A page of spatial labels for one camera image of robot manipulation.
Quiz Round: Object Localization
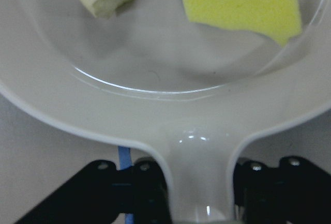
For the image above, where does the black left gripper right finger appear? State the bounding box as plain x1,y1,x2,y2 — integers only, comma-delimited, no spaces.
233,156,330,223

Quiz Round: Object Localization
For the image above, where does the beige plastic dustpan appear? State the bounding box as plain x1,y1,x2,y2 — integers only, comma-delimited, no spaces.
1,0,330,222

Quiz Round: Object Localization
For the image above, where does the yellow sponge piece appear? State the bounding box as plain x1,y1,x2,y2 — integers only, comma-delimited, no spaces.
182,0,302,46

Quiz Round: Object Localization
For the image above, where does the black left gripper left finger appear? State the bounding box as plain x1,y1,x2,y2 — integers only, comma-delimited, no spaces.
17,159,171,223

